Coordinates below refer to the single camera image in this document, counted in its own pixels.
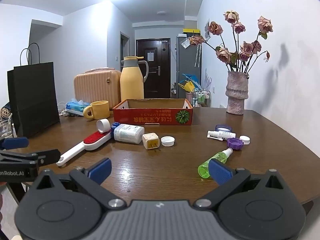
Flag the grey refrigerator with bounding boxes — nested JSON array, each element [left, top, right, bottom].
[[176, 35, 202, 98]]

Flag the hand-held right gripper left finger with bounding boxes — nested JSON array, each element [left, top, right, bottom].
[[31, 158, 128, 210]]

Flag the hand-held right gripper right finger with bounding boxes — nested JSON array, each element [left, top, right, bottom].
[[192, 159, 288, 209]]

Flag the smooth white cap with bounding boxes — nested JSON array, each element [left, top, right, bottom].
[[97, 119, 111, 134]]

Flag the pink ribbed suitcase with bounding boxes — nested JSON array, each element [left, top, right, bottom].
[[73, 67, 122, 111]]

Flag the dark brown door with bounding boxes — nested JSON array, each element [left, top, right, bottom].
[[136, 38, 171, 99]]

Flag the red and white lint brush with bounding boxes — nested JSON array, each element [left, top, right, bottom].
[[56, 131, 112, 167]]

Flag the blue translucent lid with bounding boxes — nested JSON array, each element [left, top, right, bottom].
[[215, 124, 233, 133]]

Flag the blue ridged cap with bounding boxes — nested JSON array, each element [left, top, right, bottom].
[[111, 122, 145, 144]]

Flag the yellow watering can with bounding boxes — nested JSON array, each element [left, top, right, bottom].
[[178, 80, 194, 92]]

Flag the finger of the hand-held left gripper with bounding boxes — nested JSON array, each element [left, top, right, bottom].
[[0, 137, 29, 150], [0, 149, 60, 166]]

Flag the yellow thermos jug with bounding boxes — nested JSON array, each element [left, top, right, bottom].
[[120, 56, 149, 100]]

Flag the blue tissue pack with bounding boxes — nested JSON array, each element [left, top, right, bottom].
[[65, 98, 91, 117]]

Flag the white cables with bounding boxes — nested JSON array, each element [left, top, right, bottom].
[[58, 102, 73, 117]]

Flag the beige charger plug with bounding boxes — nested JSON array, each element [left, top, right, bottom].
[[142, 133, 160, 150]]

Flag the blue plastic rack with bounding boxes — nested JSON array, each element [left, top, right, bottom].
[[182, 73, 200, 85]]

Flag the pink ceramic vase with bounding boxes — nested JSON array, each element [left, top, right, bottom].
[[225, 71, 250, 115]]

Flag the white folded umbrella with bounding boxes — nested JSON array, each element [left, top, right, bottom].
[[194, 44, 202, 68]]

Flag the purple lid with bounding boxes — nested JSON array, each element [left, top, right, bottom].
[[227, 137, 244, 151]]

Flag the green spray bottle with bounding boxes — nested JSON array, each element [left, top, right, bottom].
[[198, 148, 233, 179]]

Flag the yellow mug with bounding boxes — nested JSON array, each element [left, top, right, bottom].
[[83, 101, 110, 120]]

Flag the dried rose bouquet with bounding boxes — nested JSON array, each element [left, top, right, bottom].
[[189, 10, 273, 73]]

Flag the wire storage cart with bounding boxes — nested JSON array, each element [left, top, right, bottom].
[[192, 88, 212, 107]]

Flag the purple flower wall decal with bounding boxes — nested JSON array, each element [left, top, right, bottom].
[[204, 69, 213, 90]]

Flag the red cardboard box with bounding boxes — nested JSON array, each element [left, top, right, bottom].
[[112, 98, 193, 125]]

